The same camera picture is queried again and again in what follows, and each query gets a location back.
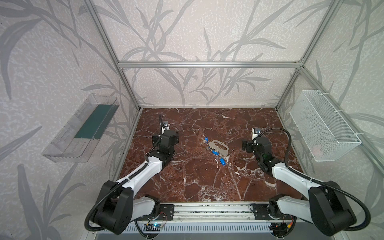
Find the metal key holder plate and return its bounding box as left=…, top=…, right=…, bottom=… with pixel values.
left=213, top=140, right=229, bottom=157

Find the blue key fob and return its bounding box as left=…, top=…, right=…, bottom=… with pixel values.
left=220, top=158, right=226, bottom=166

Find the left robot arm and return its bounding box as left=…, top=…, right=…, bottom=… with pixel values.
left=84, top=130, right=179, bottom=235

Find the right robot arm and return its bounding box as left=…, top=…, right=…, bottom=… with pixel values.
left=242, top=137, right=357, bottom=236

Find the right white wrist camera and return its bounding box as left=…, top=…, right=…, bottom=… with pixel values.
left=252, top=128, right=262, bottom=141

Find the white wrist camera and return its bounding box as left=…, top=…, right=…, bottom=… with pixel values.
left=252, top=128, right=262, bottom=141
left=159, top=115, right=170, bottom=135

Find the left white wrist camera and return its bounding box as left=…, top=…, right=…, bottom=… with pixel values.
left=159, top=115, right=170, bottom=135

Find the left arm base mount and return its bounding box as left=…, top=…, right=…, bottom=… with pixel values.
left=145, top=204, right=175, bottom=221

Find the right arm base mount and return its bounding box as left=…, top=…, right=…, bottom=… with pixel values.
left=249, top=202, right=293, bottom=222

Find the aluminium front rail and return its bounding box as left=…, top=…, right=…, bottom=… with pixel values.
left=129, top=202, right=291, bottom=225

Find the white wire mesh basket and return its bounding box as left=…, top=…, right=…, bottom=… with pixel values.
left=290, top=90, right=362, bottom=162

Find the clear plastic wall shelf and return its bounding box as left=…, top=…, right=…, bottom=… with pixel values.
left=42, top=94, right=120, bottom=163

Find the aluminium frame crossbar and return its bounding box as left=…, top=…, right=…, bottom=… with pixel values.
left=118, top=61, right=302, bottom=69

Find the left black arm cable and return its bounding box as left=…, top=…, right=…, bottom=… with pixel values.
left=83, top=137, right=163, bottom=232

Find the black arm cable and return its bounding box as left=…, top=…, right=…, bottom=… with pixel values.
left=256, top=127, right=372, bottom=232
left=83, top=137, right=163, bottom=232

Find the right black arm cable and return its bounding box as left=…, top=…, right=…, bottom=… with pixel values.
left=256, top=127, right=372, bottom=232

